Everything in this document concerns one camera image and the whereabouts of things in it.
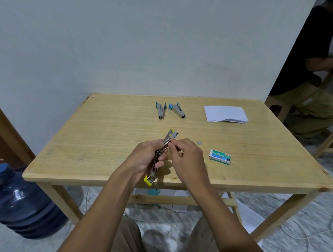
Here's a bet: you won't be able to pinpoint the person's right hand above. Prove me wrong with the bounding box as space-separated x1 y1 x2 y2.
163 136 216 193

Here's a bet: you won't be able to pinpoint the person's left hand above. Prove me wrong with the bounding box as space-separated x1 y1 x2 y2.
118 135 170 187

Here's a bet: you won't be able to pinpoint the yellow and silver stapler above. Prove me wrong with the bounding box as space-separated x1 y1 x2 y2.
143 127 180 189

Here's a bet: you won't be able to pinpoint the person's left forearm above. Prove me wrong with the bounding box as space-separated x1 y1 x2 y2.
55 161 145 252

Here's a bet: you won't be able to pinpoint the person's right forearm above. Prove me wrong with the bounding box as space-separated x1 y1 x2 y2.
176 177 295 252

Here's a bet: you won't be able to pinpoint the blue and grey stapler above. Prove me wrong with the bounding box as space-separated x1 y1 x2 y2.
154 101 168 121
167 101 188 120

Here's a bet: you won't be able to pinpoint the teal staple box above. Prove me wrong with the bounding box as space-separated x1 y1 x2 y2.
208 149 232 165

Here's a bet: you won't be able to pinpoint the light wooden table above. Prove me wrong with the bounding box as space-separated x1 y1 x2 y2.
18 76 333 252

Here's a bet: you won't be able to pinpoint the stack of white paper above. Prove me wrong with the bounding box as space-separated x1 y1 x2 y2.
202 104 250 126

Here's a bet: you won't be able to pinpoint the person's khaki trousers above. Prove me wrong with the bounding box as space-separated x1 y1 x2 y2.
108 206 235 252

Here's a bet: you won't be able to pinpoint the beige plastic stool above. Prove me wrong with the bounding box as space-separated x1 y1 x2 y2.
262 94 295 125

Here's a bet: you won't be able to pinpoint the blue water jug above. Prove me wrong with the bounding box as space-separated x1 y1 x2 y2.
0 162 75 243

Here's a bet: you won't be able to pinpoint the white cable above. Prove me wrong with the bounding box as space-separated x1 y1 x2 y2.
277 184 333 252

